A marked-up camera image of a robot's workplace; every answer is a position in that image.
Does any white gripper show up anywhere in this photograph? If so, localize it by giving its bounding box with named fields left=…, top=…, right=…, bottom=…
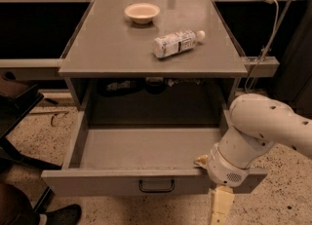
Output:
left=194, top=128, right=274, bottom=225

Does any grey top drawer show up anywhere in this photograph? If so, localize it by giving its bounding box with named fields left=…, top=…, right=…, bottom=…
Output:
left=40, top=86, right=269, bottom=199

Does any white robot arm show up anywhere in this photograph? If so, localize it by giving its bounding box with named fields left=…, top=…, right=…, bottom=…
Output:
left=195, top=94, right=312, bottom=225

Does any grey drawer cabinet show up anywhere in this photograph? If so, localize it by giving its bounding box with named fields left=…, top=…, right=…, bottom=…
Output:
left=59, top=0, right=247, bottom=127

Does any clear plastic water bottle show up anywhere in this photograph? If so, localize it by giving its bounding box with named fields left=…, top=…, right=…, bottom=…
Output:
left=153, top=29, right=206, bottom=58

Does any black shoe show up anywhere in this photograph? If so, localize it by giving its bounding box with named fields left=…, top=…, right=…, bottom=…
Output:
left=45, top=205, right=82, bottom=225

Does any white ceramic bowl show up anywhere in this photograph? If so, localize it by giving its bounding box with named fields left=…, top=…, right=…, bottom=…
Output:
left=125, top=3, right=160, bottom=24

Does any brown trouser leg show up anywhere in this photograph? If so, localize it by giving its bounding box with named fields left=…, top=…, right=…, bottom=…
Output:
left=0, top=183, right=40, bottom=225

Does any black office chair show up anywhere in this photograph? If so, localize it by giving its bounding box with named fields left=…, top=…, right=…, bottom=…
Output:
left=0, top=79, right=62, bottom=211

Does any white cable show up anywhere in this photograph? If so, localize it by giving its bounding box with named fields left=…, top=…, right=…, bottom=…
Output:
left=243, top=0, right=281, bottom=94

